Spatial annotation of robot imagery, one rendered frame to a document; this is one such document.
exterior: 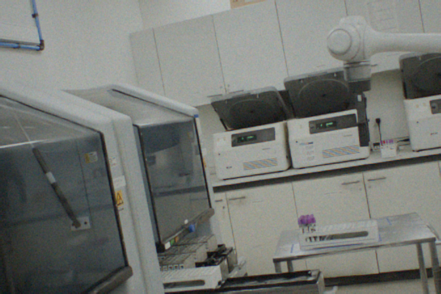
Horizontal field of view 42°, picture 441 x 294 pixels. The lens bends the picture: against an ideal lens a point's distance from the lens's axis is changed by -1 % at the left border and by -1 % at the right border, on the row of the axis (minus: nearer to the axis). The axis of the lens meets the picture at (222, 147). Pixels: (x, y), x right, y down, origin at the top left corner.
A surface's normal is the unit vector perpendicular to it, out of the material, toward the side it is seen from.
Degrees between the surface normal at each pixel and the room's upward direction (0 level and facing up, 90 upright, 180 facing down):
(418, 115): 59
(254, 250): 90
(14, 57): 90
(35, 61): 90
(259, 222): 90
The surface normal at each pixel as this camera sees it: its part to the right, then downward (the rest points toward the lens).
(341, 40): -0.54, 0.12
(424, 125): -0.28, 0.10
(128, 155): 0.95, -0.16
